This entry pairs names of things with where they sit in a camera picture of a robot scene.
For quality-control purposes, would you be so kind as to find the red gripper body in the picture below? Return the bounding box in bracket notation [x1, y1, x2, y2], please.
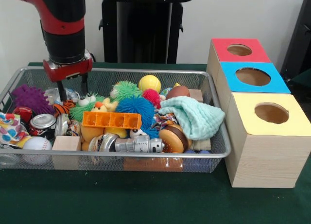
[42, 48, 94, 83]

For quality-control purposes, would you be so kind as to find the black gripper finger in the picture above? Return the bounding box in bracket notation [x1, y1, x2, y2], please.
[80, 73, 89, 97]
[56, 80, 68, 102]

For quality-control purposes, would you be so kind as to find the crushed clear plastic bottle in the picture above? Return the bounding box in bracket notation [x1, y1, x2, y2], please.
[45, 87, 80, 105]

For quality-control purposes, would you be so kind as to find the green spiky ball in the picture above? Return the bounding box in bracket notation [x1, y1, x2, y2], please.
[69, 80, 143, 124]

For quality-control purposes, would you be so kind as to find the orange toy building block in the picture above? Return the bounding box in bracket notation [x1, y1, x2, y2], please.
[82, 111, 142, 130]

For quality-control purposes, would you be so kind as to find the silver toy robot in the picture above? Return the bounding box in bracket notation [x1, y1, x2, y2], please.
[114, 134, 165, 154]

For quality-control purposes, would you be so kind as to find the mint green cloth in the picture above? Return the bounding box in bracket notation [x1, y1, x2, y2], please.
[158, 96, 225, 141]

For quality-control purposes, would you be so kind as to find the shallow metal mesh bin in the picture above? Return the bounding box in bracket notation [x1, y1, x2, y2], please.
[0, 66, 232, 173]

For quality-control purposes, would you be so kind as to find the wooden box with three holes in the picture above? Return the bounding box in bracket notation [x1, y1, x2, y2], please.
[206, 38, 311, 189]

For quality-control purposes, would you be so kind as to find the yellow plush duck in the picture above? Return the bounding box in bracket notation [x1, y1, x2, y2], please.
[91, 97, 119, 113]

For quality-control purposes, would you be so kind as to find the purple spiky ball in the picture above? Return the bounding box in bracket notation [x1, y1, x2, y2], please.
[11, 85, 55, 115]

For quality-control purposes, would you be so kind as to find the yellow foam ball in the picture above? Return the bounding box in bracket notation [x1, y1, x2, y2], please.
[138, 75, 162, 93]

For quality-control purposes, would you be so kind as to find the toy hamburger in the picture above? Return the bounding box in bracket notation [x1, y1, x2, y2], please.
[158, 124, 192, 154]

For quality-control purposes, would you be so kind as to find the cream cloth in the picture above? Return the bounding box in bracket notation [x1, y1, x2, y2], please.
[193, 139, 212, 152]

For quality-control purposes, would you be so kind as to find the dark green side table cloth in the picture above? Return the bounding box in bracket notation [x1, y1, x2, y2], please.
[289, 68, 311, 105]

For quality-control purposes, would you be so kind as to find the black panel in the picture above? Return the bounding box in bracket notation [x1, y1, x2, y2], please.
[280, 0, 311, 82]

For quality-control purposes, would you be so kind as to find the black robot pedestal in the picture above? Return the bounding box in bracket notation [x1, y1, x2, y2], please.
[93, 0, 196, 64]

